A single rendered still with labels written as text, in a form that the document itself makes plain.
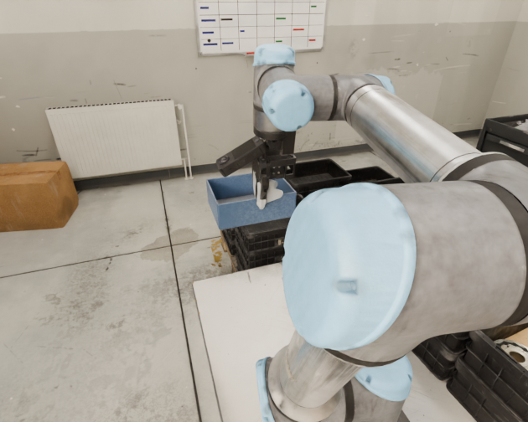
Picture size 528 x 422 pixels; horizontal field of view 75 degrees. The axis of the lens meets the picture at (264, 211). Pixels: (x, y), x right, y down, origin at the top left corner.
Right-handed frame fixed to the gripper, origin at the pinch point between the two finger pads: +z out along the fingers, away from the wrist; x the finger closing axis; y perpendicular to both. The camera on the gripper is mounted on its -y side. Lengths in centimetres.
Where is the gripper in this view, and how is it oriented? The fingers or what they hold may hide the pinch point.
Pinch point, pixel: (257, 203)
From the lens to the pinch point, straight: 84.0
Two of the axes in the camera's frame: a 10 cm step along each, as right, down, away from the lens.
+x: -2.8, -6.1, 7.4
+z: -0.4, 7.8, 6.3
